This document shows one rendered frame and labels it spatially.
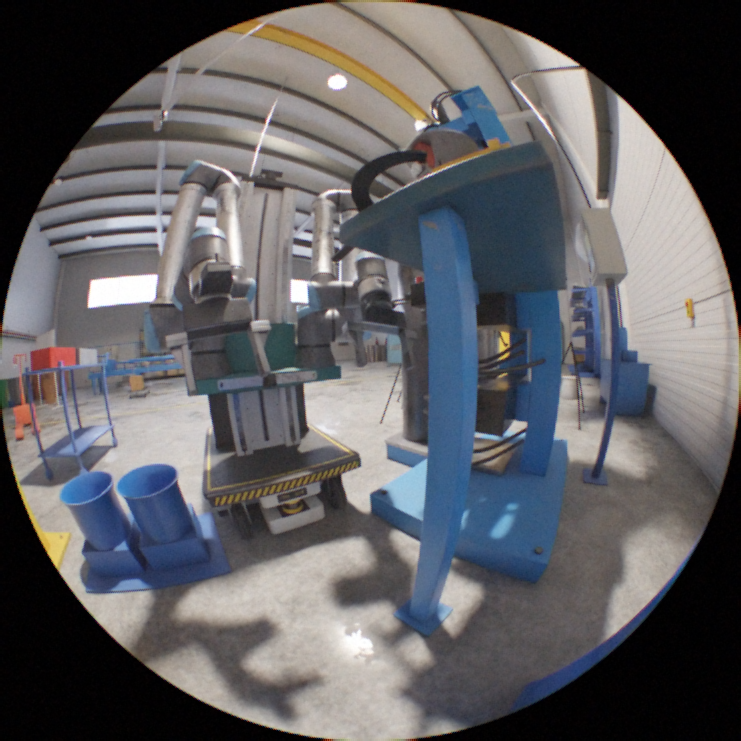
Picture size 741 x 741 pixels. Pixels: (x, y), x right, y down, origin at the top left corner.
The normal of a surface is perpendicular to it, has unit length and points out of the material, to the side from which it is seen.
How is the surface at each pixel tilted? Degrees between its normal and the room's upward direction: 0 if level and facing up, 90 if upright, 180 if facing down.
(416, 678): 0
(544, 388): 90
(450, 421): 90
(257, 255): 90
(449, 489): 90
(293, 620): 0
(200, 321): 67
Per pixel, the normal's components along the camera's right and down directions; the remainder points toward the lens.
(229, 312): 0.62, -0.36
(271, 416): 0.60, 0.05
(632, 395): -0.73, 0.09
